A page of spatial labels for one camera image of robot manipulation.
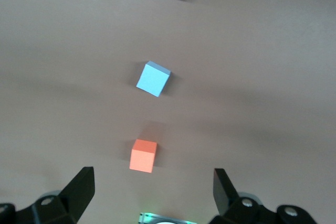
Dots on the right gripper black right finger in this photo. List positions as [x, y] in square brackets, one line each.
[236, 211]

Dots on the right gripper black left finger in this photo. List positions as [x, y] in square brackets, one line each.
[68, 205]

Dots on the blue foam block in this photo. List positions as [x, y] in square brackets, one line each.
[153, 79]

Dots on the orange foam block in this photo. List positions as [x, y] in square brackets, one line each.
[141, 159]

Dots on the brown table cover sheet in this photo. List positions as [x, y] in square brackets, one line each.
[236, 77]

